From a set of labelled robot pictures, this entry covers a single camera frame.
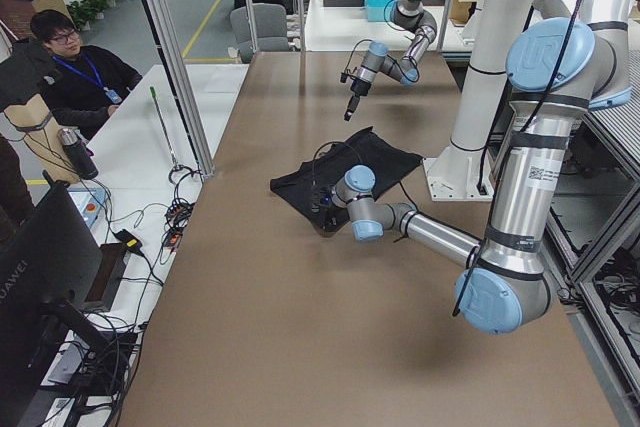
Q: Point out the dark grey thermos bottle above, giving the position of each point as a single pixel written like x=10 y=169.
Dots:
x=77 y=154

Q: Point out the blue plastic bin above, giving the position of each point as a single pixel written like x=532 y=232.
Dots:
x=379 y=10

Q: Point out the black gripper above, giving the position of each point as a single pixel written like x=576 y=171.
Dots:
x=330 y=217
x=358 y=89

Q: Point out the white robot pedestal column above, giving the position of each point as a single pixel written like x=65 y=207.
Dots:
x=460 y=173

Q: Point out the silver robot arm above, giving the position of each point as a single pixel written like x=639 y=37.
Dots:
x=536 y=67
x=410 y=16

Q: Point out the black computer monitor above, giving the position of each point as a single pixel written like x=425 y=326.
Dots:
x=47 y=270

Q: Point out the blue teach pendant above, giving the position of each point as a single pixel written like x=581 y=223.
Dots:
x=89 y=201

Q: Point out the aluminium frame post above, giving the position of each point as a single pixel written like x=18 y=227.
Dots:
x=166 y=44

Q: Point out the grey office chair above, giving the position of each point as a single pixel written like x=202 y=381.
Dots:
x=271 y=29

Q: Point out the seated person with lanyard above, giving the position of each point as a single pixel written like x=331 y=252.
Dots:
x=93 y=81

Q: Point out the green handled metal rod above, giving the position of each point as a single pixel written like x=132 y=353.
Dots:
x=176 y=166

